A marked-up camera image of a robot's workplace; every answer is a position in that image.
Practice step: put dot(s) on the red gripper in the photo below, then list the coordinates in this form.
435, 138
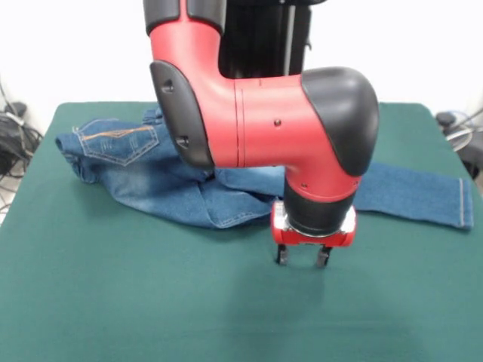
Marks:
313, 239

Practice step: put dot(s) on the blue denim jeans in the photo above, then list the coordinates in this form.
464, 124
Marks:
151, 177

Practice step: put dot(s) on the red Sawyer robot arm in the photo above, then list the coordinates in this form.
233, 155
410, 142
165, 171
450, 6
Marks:
264, 120

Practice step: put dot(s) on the dark green table cloth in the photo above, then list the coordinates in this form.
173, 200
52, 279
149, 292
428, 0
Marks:
113, 301

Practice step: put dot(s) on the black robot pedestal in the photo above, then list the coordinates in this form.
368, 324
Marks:
264, 37

